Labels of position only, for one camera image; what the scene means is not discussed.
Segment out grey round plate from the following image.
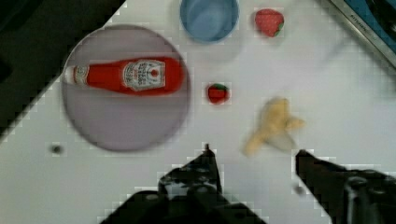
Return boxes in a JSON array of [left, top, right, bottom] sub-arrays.
[[60, 24, 191, 151]]

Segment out blue bowl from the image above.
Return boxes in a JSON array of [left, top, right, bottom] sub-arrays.
[[179, 0, 240, 44]]

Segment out large pink plush strawberry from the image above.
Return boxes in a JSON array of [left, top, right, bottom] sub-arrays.
[[254, 8, 285, 37]]

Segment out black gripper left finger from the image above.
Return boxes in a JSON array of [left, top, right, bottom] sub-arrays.
[[100, 145, 267, 224]]

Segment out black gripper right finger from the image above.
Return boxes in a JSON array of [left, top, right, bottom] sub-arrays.
[[295, 149, 396, 224]]

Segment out red ketchup bottle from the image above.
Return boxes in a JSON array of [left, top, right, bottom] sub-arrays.
[[63, 57, 185, 96]]

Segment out yellow plush banana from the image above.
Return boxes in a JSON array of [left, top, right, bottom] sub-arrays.
[[243, 98, 305, 156]]

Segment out small red plush strawberry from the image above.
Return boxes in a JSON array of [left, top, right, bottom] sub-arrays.
[[207, 83, 230, 105]]

